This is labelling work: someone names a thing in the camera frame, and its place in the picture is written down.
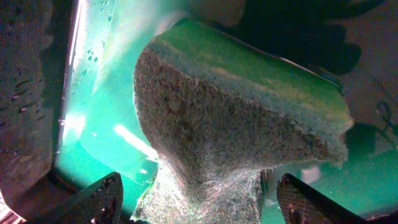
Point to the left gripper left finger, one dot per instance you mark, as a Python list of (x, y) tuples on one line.
[(101, 202)]

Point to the green scouring sponge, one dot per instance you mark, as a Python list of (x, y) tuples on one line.
[(218, 113)]

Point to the rectangular dark green tray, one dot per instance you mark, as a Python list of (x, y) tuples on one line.
[(352, 44)]

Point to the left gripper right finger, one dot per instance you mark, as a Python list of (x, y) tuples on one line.
[(300, 203)]

